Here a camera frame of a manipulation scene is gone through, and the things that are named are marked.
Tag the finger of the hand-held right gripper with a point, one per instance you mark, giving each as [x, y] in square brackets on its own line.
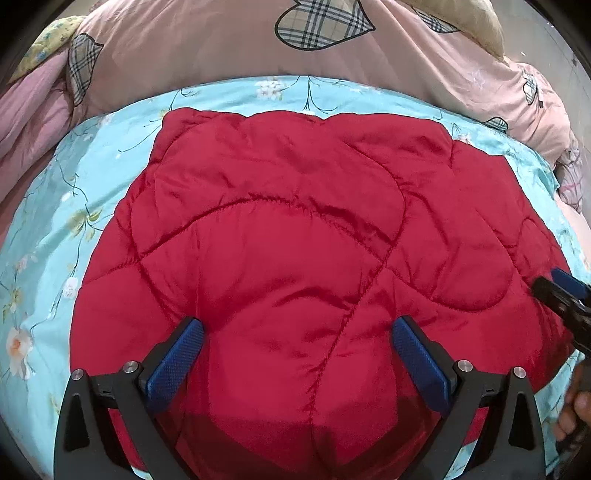
[561, 295]

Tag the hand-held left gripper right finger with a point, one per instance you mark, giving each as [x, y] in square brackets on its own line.
[421, 364]

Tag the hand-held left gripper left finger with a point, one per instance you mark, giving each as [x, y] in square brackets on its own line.
[178, 357]

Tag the red quilted jacket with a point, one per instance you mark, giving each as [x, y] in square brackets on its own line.
[300, 240]

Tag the person's right hand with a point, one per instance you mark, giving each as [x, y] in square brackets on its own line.
[579, 401]

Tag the pink floral cloth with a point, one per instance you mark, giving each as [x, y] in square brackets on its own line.
[575, 180]

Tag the blue floral bedsheet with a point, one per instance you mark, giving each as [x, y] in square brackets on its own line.
[55, 230]

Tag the pink quilt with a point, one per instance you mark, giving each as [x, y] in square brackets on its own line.
[32, 120]

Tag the beige pillow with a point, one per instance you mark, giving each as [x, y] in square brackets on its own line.
[466, 23]

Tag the pink duvet with plaid hearts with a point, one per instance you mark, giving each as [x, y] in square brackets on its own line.
[207, 46]

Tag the yellow floral pillow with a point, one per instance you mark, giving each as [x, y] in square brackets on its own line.
[41, 46]

